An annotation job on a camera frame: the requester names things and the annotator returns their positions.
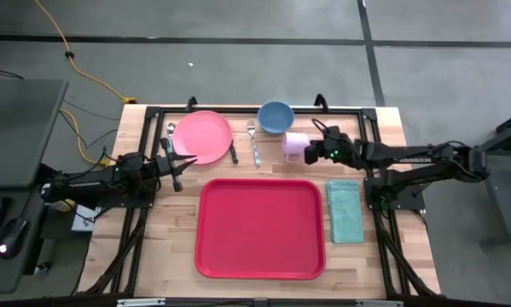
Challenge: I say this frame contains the pink round plate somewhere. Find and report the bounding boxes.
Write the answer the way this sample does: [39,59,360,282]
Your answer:
[171,110,234,165]

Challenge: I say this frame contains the teal cloth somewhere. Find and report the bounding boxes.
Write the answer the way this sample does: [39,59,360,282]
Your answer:
[325,179,365,245]

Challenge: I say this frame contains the pink mug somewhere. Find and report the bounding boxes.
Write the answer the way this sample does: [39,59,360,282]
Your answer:
[282,131,311,164]

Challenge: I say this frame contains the silver metal bracket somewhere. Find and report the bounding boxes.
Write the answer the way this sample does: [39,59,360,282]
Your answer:
[355,299,404,307]
[117,298,167,307]

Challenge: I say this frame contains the black computer mouse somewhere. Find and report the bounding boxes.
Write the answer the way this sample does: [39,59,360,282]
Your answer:
[0,217,29,260]

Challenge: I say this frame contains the silver fork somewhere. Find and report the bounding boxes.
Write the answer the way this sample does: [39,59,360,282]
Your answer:
[246,119,262,167]

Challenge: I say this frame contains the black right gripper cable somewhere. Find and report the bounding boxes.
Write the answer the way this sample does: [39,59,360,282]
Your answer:
[311,118,329,138]

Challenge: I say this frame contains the red plastic tray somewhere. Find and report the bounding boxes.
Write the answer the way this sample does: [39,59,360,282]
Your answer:
[194,177,327,281]

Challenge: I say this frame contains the blue bowl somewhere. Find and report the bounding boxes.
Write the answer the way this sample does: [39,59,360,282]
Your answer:
[257,101,296,136]

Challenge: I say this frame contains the white small box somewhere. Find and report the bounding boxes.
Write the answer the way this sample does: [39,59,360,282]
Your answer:
[70,204,98,234]

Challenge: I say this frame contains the grey desk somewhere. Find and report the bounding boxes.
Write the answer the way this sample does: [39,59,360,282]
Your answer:
[0,76,69,295]

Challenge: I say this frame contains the black metal table frame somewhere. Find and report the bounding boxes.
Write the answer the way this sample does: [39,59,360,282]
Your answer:
[78,94,442,299]

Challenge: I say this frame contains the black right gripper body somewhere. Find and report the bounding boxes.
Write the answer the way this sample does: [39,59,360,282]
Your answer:
[304,125,357,166]

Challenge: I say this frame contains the thin black cable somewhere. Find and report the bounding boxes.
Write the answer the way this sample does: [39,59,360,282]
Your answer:
[58,100,120,164]

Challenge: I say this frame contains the yellow extension cable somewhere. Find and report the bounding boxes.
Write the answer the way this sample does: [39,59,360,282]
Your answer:
[32,0,138,106]

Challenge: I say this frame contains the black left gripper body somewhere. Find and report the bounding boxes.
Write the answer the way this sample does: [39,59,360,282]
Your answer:
[154,136,184,194]

